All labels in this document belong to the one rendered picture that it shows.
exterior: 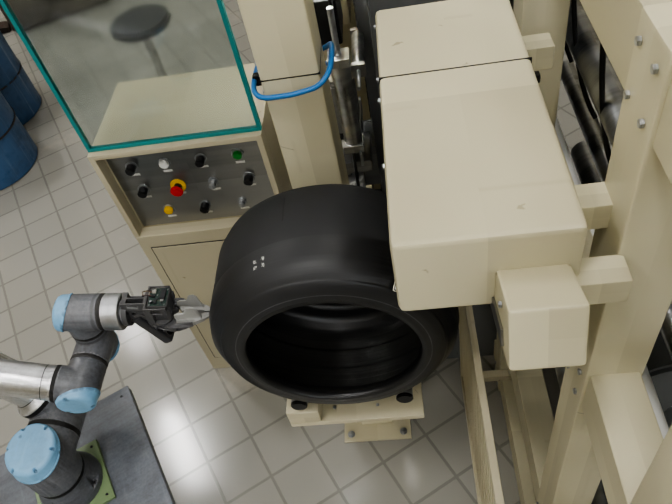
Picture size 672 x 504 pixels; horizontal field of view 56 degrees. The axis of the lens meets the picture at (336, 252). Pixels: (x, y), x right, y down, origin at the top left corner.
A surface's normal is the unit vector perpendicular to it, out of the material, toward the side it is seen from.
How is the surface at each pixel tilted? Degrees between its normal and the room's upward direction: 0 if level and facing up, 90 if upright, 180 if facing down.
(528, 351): 72
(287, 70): 90
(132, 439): 0
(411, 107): 0
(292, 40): 90
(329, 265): 43
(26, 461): 6
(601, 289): 90
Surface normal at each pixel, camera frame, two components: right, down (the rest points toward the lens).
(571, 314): -0.06, 0.52
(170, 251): -0.01, 0.76
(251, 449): -0.16, -0.65
